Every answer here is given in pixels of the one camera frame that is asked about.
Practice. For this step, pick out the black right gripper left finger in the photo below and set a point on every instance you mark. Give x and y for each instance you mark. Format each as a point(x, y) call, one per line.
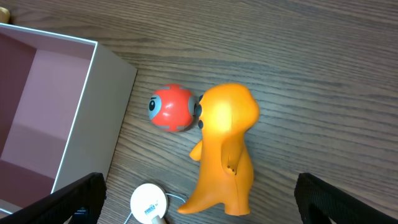
point(78, 202)

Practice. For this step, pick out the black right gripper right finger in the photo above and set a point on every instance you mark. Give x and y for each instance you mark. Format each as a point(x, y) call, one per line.
point(320, 202)

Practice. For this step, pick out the white box with pink interior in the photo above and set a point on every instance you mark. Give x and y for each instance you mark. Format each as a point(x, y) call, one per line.
point(63, 100)

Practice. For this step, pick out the white plush duck toy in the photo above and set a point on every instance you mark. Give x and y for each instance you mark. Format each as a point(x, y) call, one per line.
point(4, 15)

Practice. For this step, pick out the orange dinosaur figure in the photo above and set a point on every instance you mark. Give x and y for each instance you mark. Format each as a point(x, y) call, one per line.
point(225, 113)

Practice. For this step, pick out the red ball with eye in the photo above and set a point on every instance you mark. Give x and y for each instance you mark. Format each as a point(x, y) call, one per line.
point(171, 107)

